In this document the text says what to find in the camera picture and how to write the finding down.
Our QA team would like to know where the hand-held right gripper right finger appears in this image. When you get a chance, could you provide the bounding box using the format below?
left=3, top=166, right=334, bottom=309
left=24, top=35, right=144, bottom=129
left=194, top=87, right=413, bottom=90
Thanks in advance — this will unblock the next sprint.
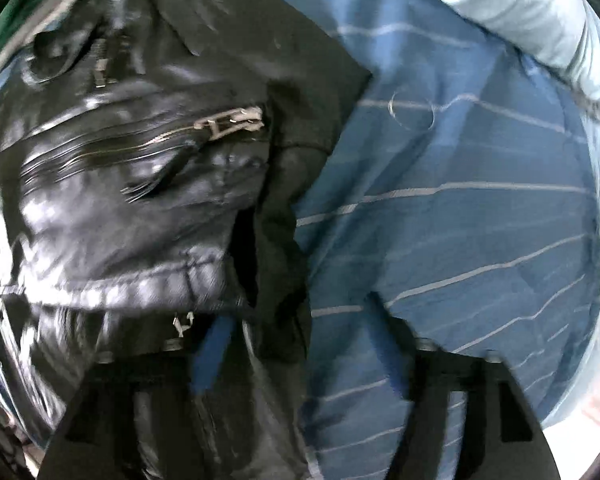
left=369, top=290, right=562, bottom=480

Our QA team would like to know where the black leather jacket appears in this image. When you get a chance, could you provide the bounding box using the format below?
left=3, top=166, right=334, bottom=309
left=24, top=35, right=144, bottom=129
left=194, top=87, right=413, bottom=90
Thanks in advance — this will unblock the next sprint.
left=0, top=0, right=373, bottom=480

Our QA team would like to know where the green cloth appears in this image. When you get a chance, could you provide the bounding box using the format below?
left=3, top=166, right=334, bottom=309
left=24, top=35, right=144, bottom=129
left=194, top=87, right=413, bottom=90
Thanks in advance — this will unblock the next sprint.
left=0, top=0, right=81, bottom=68

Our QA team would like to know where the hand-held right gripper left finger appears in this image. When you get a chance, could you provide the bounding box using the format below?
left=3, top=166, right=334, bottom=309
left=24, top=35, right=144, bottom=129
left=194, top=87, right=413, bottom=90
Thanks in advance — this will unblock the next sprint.
left=36, top=314, right=241, bottom=480

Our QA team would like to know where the light blue pillow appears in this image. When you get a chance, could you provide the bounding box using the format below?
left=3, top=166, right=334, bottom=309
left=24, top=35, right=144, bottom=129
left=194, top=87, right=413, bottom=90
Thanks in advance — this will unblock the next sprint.
left=419, top=0, right=600, bottom=133

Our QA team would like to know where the blue striped bed sheet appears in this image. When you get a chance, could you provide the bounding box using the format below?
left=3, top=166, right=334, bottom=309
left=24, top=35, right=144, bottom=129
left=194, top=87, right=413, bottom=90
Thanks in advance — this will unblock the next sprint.
left=0, top=0, right=600, bottom=480

